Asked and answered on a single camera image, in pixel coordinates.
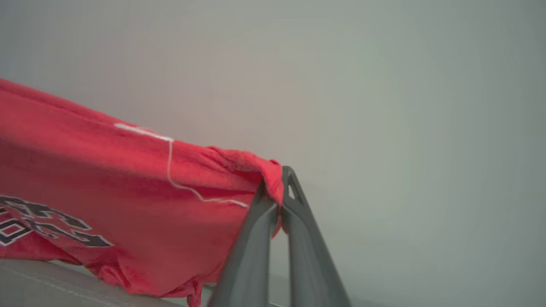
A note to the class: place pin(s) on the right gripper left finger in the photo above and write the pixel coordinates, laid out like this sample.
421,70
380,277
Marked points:
249,264

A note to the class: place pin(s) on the red and white garment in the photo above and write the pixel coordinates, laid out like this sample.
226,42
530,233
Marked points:
106,192

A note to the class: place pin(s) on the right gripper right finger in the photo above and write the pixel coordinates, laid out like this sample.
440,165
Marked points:
311,264

